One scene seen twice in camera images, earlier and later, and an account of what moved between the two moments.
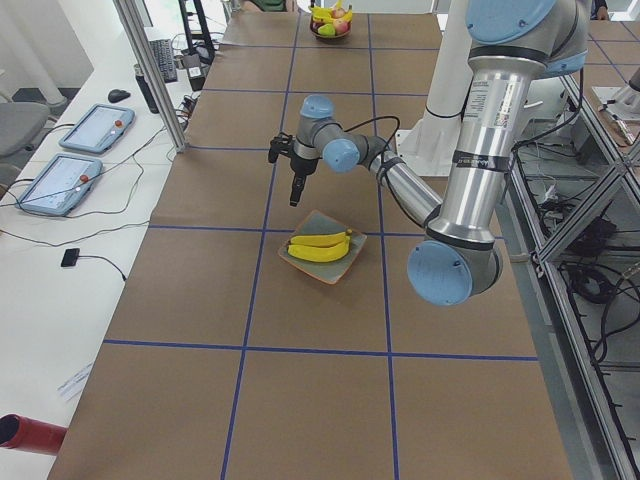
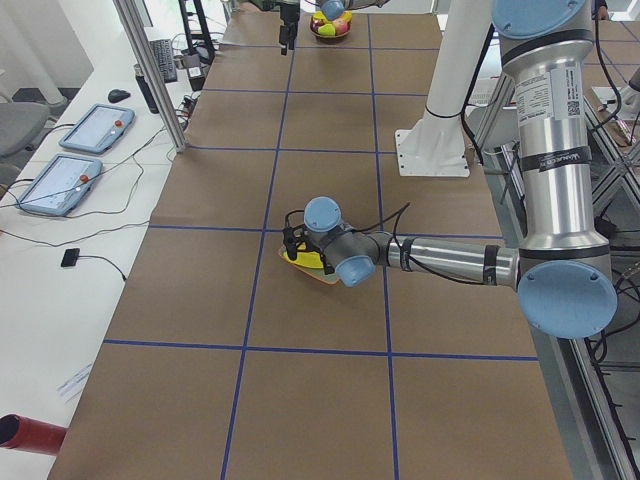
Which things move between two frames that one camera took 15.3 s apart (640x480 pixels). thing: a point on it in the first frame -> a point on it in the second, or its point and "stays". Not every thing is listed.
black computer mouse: (118, 95) stays
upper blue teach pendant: (98, 129) stays
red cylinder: (24, 433) stays
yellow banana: (348, 16) -> (319, 15)
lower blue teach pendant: (60, 187) stays
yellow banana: (321, 15) -> (306, 258)
